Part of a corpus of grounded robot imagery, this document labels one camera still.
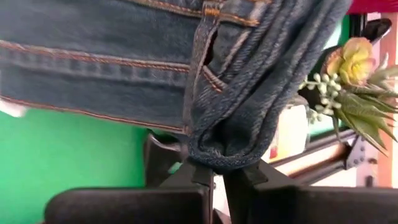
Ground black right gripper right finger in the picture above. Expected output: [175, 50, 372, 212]
[222, 159, 398, 224]

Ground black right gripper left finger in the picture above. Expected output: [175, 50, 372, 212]
[43, 161, 215, 224]

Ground dark blue denim jeans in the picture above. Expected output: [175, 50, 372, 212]
[0, 0, 353, 174]

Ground red plastic laundry basket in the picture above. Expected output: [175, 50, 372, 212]
[346, 0, 398, 15]

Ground green table mat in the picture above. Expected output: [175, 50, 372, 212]
[0, 14, 351, 224]

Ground potted artificial succulent plant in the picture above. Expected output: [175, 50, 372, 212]
[297, 17, 398, 157]

